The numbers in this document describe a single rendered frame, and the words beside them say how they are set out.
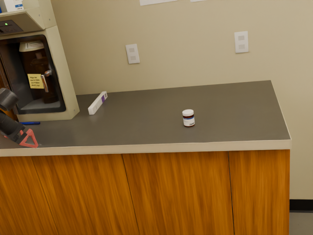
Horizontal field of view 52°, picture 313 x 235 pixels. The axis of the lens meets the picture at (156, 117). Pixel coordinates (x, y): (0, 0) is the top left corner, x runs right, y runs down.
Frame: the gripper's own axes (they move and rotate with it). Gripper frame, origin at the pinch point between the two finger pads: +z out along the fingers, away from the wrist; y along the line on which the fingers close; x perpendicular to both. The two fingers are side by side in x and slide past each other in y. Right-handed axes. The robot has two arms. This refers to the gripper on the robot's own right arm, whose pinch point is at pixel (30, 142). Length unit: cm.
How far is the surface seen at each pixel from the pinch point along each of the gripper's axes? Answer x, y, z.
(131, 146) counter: -21.3, -21.4, 25.3
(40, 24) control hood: -47, 29, -18
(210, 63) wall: -95, -8, 53
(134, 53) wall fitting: -79, 29, 32
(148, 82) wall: -73, 25, 50
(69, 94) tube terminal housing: -34, 33, 17
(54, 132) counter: -13.0, 24.5, 19.7
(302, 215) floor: -63, -53, 156
